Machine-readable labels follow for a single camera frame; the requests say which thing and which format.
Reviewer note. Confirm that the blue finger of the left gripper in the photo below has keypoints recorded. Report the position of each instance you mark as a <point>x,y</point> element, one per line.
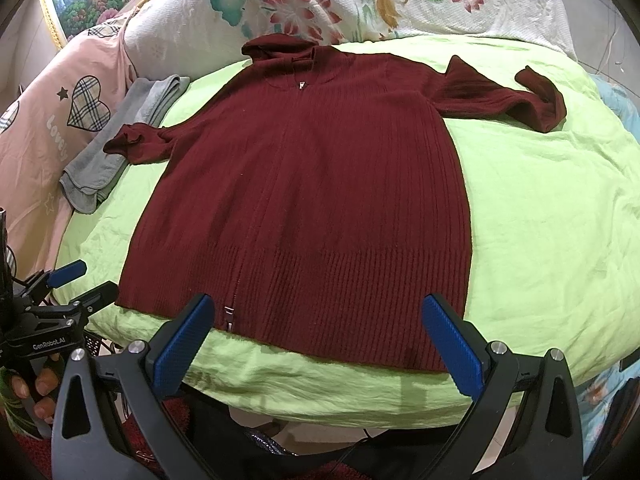
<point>103,295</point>
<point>39,285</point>

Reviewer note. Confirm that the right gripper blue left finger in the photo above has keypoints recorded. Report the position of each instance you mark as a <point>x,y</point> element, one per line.
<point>87,439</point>

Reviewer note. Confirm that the light green bed sheet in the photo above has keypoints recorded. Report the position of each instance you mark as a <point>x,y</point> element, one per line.
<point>555,234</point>

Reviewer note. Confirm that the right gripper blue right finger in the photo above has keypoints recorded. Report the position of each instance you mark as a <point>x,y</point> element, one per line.
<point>545,440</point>

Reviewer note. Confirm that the floral white quilt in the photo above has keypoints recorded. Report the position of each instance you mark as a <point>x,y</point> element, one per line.
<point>196,37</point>

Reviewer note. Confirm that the dark red knit sweater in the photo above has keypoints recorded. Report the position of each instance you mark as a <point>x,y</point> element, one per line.
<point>318,198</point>

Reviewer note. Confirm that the person's left hand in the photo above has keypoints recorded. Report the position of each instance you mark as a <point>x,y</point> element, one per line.
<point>38,381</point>

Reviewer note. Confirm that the pink heart pattern pillow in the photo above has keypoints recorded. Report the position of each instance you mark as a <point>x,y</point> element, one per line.
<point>44,129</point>

